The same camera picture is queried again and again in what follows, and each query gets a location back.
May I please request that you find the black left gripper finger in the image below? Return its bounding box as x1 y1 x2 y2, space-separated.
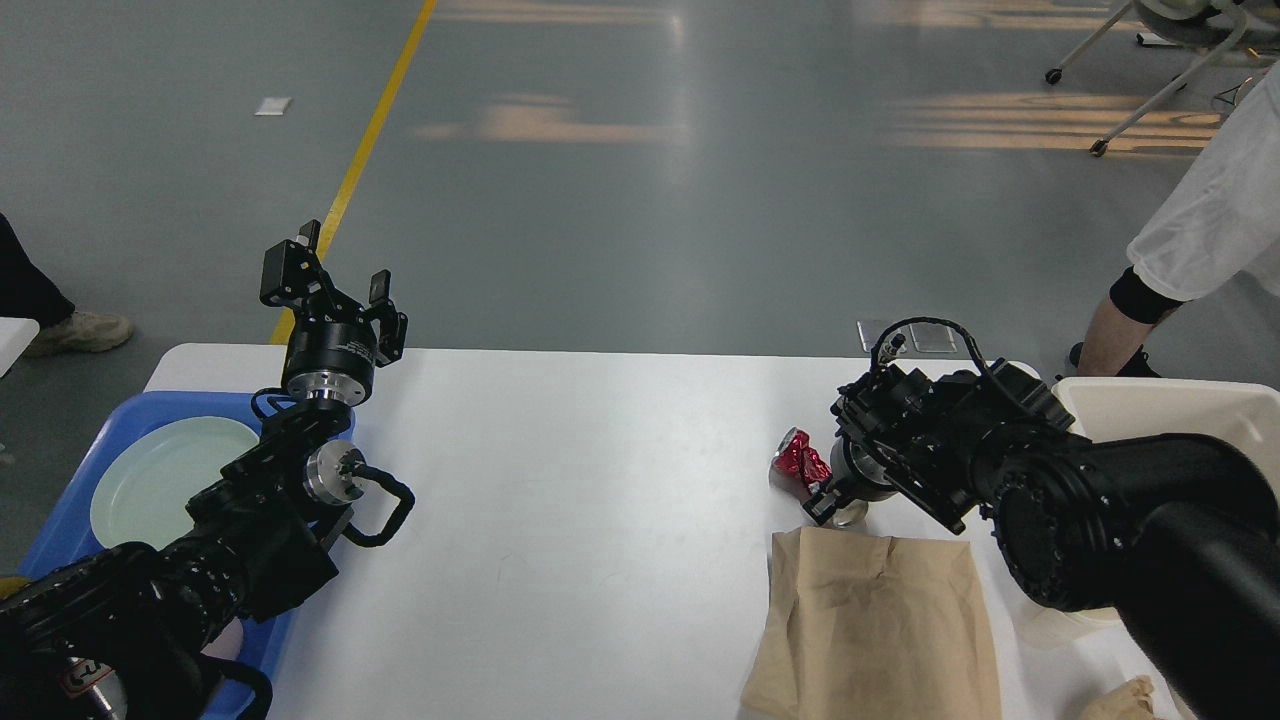
259 220 346 323
362 270 408 366

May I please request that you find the white side table corner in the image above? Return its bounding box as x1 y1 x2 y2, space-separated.
0 316 40 378

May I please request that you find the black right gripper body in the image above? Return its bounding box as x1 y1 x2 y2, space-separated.
828 438 900 506

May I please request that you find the person in white shirt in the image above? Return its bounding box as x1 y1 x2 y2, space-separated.
1069 67 1279 377

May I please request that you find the person at left edge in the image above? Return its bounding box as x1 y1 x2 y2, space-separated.
1 217 134 357

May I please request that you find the green plate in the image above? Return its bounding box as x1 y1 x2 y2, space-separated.
90 416 259 550

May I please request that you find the white chair frame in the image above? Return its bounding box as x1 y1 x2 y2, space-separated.
1043 0 1271 158

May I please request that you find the right floor metal plate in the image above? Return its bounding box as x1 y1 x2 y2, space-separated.
908 322 963 355

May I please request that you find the beige plastic bin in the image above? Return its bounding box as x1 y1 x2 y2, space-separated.
1052 377 1279 493

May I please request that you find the pink mug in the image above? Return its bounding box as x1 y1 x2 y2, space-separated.
201 618 244 661

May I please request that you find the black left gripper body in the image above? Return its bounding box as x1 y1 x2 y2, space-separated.
282 313 378 407

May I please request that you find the crushed red soda can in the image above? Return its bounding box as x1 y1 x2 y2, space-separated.
771 427 869 529

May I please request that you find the blue plastic tray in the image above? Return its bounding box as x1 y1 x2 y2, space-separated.
18 391 358 719

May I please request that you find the brown paper bag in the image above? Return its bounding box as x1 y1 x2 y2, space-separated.
741 527 1002 719

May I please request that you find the floor metal plate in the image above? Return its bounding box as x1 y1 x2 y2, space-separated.
908 322 963 355
856 319 911 357

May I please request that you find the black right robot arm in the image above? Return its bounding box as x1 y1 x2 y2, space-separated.
804 318 1279 719

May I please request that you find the brown crumpled paper scrap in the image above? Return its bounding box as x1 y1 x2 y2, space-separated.
1076 675 1157 720

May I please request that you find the white paper cup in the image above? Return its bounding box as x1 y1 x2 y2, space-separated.
1010 598 1125 650

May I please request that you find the left floor metal plate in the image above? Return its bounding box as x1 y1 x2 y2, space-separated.
856 319 911 357

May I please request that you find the dark teal mug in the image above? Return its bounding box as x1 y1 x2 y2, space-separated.
0 575 32 600

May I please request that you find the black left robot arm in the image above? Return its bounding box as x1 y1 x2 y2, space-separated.
3 220 415 719

